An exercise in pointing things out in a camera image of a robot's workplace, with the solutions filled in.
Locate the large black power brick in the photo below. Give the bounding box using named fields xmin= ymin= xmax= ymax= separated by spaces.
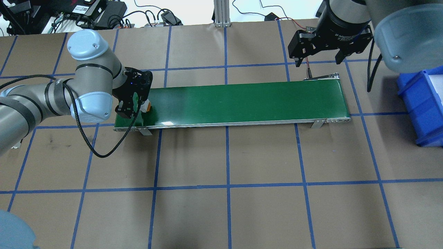
xmin=95 ymin=2 xmax=128 ymax=29

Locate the small black power adapter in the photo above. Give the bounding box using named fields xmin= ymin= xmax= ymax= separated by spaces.
xmin=161 ymin=10 xmax=183 ymax=26

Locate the green conveyor belt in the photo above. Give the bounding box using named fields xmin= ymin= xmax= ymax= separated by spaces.
xmin=113 ymin=73 xmax=352 ymax=136

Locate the blue plastic bin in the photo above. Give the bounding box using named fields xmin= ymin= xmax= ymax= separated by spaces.
xmin=396 ymin=70 xmax=443 ymax=147

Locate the red black conveyor power cable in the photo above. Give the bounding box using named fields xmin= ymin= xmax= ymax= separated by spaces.
xmin=279 ymin=17 xmax=314 ymax=79

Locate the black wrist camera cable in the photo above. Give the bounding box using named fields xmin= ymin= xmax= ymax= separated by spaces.
xmin=0 ymin=74 xmax=139 ymax=158
xmin=367 ymin=35 xmax=383 ymax=93

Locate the aluminium frame post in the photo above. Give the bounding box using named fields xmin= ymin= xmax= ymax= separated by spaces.
xmin=214 ymin=0 xmax=232 ymax=27

